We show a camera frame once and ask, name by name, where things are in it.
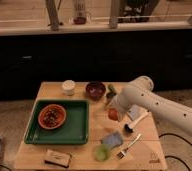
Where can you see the red orange apple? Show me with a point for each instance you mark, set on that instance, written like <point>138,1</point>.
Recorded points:
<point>113,114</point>

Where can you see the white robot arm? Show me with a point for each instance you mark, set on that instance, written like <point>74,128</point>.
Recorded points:
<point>140,92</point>

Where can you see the white paper cup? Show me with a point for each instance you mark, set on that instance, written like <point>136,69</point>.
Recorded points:
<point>68,87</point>

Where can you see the green plastic cup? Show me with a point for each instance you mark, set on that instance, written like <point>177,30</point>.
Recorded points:
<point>101,153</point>

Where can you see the dark red bowl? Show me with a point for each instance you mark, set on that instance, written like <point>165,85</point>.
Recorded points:
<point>95,90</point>

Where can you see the green cucumber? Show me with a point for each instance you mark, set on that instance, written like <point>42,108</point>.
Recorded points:
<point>112,88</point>

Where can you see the grey cloth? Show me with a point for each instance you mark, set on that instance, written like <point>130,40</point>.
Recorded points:
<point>134,112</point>

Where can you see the green plastic tray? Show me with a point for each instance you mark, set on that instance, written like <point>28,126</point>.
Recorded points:
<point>74,130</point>

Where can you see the orange bowl with food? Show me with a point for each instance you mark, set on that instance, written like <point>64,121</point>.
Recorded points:
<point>52,116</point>

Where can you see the blue sponge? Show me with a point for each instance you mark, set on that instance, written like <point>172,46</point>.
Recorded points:
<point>112,140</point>

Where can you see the silver fork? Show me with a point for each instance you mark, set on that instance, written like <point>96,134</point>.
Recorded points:
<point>124,151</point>

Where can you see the wooden block eraser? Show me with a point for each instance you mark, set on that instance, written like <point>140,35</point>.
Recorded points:
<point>57,158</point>

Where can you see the white handled black brush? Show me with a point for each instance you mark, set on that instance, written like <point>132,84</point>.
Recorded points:
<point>128,128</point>

